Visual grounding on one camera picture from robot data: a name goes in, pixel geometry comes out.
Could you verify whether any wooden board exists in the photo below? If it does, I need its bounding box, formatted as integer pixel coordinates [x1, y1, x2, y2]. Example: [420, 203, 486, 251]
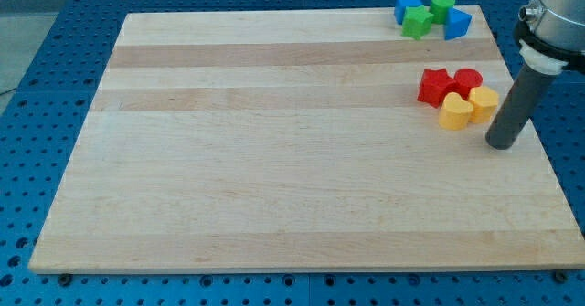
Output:
[28, 5, 584, 274]

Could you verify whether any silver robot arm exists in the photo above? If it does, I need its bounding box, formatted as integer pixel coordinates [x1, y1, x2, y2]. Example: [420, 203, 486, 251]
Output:
[485, 0, 584, 150]

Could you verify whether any green cylinder block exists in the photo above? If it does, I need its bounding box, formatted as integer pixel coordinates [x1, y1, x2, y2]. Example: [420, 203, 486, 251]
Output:
[429, 0, 456, 25]

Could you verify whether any blue cube block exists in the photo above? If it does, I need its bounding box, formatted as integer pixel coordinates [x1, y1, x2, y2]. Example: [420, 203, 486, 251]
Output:
[394, 0, 422, 25]

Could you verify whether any red cylinder block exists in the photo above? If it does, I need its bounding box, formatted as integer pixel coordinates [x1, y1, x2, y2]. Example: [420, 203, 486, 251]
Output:
[454, 68, 484, 100]

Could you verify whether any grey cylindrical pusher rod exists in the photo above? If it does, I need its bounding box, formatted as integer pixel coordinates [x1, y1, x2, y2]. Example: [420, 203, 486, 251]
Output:
[485, 40, 567, 150]

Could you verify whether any yellow hexagon block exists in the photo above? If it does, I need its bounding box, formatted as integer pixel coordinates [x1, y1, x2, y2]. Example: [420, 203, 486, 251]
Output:
[468, 86, 499, 124]

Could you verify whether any green star block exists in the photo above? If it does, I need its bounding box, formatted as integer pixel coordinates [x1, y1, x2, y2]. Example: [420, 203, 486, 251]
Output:
[401, 5, 434, 40]

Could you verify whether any red star block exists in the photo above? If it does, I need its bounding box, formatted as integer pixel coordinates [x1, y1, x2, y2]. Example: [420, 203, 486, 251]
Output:
[417, 69, 457, 108]

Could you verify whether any blue triangular block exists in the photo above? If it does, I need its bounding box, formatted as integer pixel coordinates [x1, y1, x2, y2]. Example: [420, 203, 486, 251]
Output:
[444, 7, 473, 40]

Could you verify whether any yellow heart block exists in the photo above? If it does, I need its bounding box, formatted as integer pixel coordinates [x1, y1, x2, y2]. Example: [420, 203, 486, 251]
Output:
[438, 92, 473, 131]

